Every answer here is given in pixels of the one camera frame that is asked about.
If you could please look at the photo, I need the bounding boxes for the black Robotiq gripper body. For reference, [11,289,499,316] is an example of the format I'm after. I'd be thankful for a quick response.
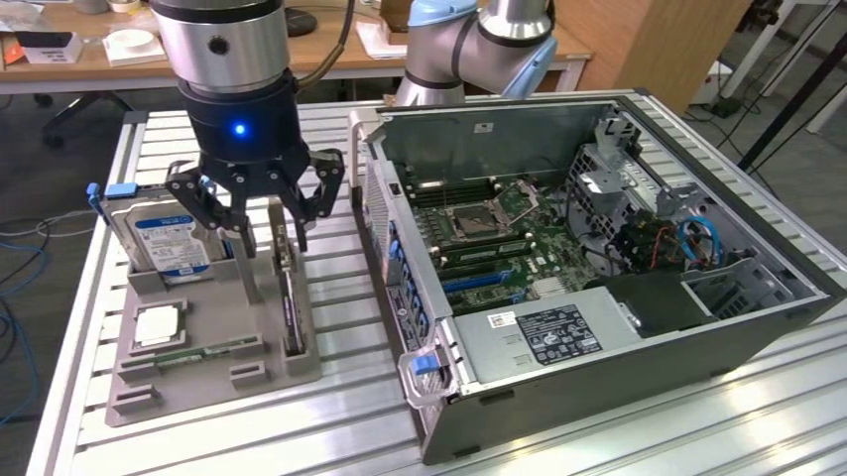
[176,68,312,197]

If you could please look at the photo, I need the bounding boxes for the Nvidia GPU card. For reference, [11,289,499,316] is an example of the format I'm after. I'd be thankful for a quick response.
[265,196,311,359]

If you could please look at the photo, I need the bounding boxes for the hard disk with blue carrier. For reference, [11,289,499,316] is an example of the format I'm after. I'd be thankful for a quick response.
[84,181,231,287]

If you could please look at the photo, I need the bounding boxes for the grey parts rack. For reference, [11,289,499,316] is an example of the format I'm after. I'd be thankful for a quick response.
[103,217,327,428]

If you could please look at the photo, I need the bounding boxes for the silver CPU chip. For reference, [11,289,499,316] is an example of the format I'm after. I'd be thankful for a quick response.
[133,305,191,348]

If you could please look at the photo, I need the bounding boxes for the white box on desk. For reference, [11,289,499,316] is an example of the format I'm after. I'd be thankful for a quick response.
[100,28,168,68]

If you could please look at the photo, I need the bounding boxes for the CPU socket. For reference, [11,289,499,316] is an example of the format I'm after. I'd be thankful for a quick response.
[445,200,501,239]

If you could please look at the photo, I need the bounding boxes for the black lamp base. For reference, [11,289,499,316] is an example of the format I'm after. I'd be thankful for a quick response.
[283,7,320,38]

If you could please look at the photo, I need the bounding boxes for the wooden desk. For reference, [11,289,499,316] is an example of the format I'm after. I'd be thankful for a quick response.
[0,0,595,108]

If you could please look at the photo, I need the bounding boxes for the green RAM stick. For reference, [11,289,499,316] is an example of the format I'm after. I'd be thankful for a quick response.
[448,242,535,267]
[128,338,257,372]

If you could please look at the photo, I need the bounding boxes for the white papers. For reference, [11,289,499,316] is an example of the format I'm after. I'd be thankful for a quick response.
[355,19,411,61]

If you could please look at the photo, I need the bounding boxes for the black office chair base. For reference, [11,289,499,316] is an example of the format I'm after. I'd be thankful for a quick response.
[36,91,137,149]

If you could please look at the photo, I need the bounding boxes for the long black expansion slot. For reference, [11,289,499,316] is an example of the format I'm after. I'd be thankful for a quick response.
[436,261,509,282]

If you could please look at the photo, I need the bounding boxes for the metal socket cover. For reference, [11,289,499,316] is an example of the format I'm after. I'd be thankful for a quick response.
[492,178,541,219]

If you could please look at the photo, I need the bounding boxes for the blue expansion slot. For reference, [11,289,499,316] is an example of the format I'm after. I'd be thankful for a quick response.
[440,271,516,295]

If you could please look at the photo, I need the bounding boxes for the white box with black lid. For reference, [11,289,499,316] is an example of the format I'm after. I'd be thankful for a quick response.
[12,30,85,65]

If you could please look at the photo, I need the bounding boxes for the brown cardboard box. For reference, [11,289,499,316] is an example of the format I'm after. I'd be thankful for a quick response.
[380,0,424,35]

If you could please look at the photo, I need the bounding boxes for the green motherboard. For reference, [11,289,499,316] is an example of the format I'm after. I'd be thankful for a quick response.
[396,171,609,318]

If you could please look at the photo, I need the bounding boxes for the orange packet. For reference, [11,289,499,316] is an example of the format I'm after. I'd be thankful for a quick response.
[0,37,27,71]

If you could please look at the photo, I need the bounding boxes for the blue case latch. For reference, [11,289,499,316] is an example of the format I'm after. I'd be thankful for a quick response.
[409,354,443,382]

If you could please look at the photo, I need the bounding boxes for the silver chipset heat sink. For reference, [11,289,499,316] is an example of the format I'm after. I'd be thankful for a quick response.
[528,277,568,299]

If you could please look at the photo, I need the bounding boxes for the metal disk bay cage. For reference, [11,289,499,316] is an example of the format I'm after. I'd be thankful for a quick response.
[565,142,667,239]
[677,255,788,322]

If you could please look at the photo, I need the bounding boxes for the grey power supply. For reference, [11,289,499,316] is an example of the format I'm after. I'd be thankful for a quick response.
[439,287,647,399]

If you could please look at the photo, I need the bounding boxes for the black plastic shroud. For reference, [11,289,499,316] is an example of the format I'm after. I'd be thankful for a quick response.
[585,270,720,342]

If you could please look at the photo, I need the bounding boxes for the wooden cabinet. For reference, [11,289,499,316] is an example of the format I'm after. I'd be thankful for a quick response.
[553,0,756,108]

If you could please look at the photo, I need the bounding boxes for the dark grey PC case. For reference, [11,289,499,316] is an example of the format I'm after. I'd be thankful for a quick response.
[347,88,847,465]

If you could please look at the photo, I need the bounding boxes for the black slanted pole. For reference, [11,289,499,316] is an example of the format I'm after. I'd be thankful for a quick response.
[735,47,847,173]

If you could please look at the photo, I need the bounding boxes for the dark gripper cable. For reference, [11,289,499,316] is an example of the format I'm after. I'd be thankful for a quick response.
[288,0,357,91]

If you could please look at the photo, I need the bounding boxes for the blue floor cable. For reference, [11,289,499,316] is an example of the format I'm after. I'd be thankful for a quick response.
[0,237,53,427]

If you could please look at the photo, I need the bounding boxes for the blue data wire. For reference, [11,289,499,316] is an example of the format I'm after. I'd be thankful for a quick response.
[673,213,728,273]

